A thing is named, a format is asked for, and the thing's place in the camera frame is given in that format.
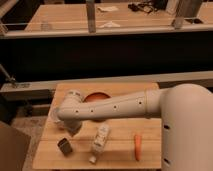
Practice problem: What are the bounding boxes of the dark grey eraser block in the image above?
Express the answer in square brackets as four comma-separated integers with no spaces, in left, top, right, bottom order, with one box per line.
[57,138,73,156]

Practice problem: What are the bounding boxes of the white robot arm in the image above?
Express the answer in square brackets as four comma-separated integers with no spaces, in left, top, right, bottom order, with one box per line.
[57,84,213,171]

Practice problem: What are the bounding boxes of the white plastic cup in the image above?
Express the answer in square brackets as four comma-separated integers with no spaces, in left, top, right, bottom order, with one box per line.
[50,107,65,129]

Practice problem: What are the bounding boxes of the white lotion bottle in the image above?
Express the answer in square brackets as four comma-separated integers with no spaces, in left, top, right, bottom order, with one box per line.
[89,124,110,164]

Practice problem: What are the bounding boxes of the orange carrot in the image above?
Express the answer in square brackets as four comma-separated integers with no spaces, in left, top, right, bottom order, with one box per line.
[134,134,142,161]

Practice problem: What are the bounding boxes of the metal clamp at left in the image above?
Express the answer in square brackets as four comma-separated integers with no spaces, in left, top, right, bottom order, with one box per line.
[0,64,30,88]

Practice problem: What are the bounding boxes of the clear glass on back table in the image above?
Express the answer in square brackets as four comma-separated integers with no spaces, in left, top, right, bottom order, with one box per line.
[41,21,50,31]

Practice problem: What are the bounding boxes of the white paper on back table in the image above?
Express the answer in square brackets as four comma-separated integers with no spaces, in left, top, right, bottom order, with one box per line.
[99,21,121,28]

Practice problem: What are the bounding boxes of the black devices on back table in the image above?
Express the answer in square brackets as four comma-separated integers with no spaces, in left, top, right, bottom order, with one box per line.
[128,1,157,14]

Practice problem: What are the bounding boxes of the grey metal post left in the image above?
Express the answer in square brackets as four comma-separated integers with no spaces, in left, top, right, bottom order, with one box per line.
[86,0,96,33]

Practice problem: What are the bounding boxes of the grey metal post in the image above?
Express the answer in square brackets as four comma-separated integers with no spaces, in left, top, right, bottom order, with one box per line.
[172,0,187,29]
[86,0,96,33]

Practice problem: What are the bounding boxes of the grey metal post right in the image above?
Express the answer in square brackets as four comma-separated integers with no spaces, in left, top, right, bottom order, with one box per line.
[172,0,187,29]

